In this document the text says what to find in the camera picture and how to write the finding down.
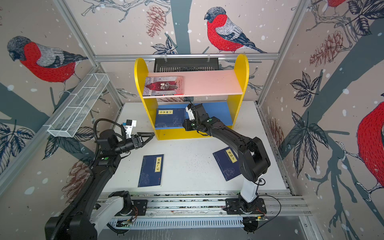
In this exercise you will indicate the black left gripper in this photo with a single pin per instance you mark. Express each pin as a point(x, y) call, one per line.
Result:
point(139, 140)

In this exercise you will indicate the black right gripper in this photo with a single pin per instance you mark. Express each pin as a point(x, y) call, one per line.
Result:
point(188, 126)

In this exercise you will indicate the navy book yellow label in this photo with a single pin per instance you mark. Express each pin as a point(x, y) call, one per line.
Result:
point(151, 171)

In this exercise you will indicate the red silver illustrated book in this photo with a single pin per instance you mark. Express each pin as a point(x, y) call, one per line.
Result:
point(163, 86)

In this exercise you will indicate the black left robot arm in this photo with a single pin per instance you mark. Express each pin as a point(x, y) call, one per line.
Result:
point(80, 221)

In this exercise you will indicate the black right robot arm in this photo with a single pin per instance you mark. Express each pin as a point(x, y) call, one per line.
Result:
point(252, 156)

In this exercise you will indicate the black slotted vent box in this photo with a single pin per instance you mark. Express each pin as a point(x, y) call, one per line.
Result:
point(186, 65)

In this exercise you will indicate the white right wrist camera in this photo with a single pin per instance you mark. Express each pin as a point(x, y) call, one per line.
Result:
point(190, 113)

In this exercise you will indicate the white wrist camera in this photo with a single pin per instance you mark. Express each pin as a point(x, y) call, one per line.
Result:
point(190, 113)
point(128, 127)

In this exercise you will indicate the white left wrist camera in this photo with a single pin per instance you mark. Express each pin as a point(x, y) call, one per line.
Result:
point(128, 127)

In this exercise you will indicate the white wire mesh tray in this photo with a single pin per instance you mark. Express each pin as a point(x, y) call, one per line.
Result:
point(75, 112)

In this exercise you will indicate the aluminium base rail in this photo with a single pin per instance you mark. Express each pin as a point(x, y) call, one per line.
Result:
point(152, 212)

